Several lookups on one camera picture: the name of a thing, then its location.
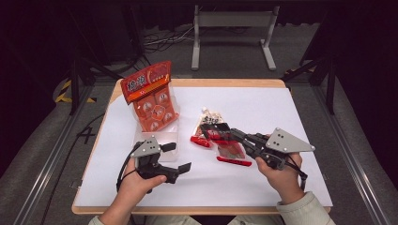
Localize hand-held gripper cable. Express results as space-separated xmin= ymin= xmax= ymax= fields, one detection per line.
xmin=115 ymin=146 xmax=140 ymax=193
xmin=284 ymin=154 xmax=310 ymax=191

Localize yellow black hazard tape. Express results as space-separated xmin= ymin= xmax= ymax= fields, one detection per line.
xmin=54 ymin=79 xmax=97 ymax=104

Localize bundle of floor cables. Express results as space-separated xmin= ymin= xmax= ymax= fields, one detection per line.
xmin=142 ymin=24 xmax=196 ymax=54

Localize black floor cable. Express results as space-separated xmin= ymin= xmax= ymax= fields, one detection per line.
xmin=39 ymin=112 xmax=106 ymax=225

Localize small red snack packet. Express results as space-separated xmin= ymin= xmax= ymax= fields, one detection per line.
xmin=190 ymin=123 xmax=253 ymax=168

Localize person's legs in light trousers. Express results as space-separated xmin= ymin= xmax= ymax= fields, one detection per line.
xmin=134 ymin=215 xmax=283 ymax=225

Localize wooden table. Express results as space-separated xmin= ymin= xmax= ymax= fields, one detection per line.
xmin=70 ymin=78 xmax=333 ymax=216

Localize white table mat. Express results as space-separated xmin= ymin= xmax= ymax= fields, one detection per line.
xmin=74 ymin=86 xmax=333 ymax=208

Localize person's left hand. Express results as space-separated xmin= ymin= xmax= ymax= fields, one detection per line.
xmin=120 ymin=158 xmax=168 ymax=201

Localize grey metal stand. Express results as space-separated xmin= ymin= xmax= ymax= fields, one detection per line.
xmin=191 ymin=4 xmax=281 ymax=71

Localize person's right hand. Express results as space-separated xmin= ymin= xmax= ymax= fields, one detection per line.
xmin=254 ymin=153 xmax=309 ymax=204

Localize clear plastic storage box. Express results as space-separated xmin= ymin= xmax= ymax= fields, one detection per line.
xmin=132 ymin=93 xmax=181 ymax=163

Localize left hand-held gripper cable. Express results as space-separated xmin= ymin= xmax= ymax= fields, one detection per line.
xmin=115 ymin=146 xmax=140 ymax=193

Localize black tripod stand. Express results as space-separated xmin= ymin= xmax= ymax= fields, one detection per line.
xmin=67 ymin=6 xmax=125 ymax=116
xmin=281 ymin=55 xmax=338 ymax=115

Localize large orange snack packet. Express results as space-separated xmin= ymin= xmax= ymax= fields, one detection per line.
xmin=119 ymin=60 xmax=180 ymax=133

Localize aluminium floor rail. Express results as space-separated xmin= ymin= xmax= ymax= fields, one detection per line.
xmin=12 ymin=83 xmax=95 ymax=225
xmin=313 ymin=83 xmax=392 ymax=225

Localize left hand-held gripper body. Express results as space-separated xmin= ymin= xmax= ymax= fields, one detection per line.
xmin=130 ymin=135 xmax=181 ymax=185

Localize right hand-held gripper cable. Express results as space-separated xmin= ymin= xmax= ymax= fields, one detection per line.
xmin=284 ymin=154 xmax=310 ymax=191

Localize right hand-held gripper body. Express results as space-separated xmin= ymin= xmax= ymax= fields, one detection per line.
xmin=229 ymin=127 xmax=316 ymax=172

